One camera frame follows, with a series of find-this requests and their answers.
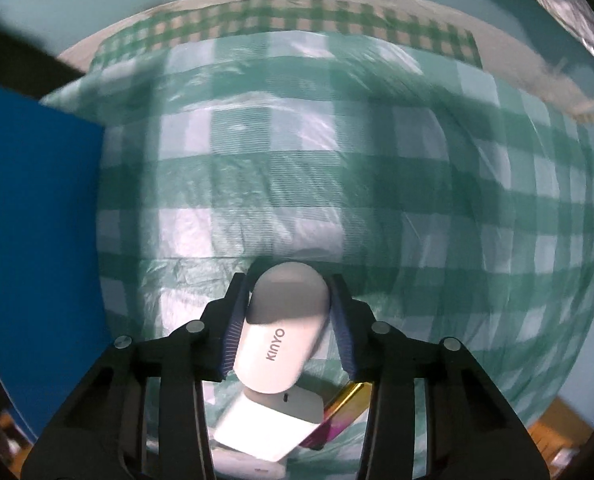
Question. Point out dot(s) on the large-check teal plastic cloth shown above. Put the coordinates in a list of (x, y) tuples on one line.
[(327, 185)]

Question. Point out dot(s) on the small-check green tablecloth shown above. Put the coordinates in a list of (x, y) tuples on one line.
[(277, 15)]

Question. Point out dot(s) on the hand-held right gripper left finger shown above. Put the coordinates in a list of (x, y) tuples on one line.
[(234, 325)]

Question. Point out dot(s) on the white oval case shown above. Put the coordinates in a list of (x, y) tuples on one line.
[(282, 330)]

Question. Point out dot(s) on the cardboard box with blue rim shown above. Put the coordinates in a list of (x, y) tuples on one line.
[(37, 235)]

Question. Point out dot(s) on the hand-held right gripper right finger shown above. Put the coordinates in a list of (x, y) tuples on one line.
[(342, 330)]

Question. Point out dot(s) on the silver foil sheet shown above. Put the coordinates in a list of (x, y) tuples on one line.
[(567, 5)]

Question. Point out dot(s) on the iridescent lighter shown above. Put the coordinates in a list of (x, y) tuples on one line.
[(339, 412)]

